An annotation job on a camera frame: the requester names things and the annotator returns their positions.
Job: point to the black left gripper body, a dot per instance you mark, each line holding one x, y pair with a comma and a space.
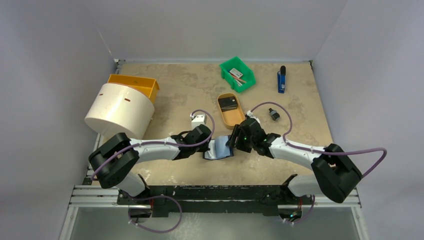
201, 148

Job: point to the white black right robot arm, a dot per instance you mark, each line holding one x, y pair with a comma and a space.
334, 174

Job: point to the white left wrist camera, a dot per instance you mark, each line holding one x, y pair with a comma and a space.
197, 120

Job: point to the items inside green bin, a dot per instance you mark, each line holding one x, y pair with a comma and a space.
237, 76

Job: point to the tan oval plastic tray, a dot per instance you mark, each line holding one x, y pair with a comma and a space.
231, 117

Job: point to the white cylindrical container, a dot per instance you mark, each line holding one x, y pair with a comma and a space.
120, 108

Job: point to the blue leather card holder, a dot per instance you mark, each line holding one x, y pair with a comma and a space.
218, 149

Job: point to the green plastic bin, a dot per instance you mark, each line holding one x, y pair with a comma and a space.
237, 63

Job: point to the blue stapler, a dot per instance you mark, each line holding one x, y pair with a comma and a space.
281, 79

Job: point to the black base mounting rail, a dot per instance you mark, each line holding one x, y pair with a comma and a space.
267, 200

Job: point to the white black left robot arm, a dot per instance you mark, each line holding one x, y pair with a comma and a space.
113, 161

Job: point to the black VIP credit cards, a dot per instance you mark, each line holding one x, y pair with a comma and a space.
228, 103

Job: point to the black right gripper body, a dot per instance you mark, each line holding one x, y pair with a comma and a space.
235, 136

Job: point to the yellow wooden box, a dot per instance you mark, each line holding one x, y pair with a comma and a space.
148, 86

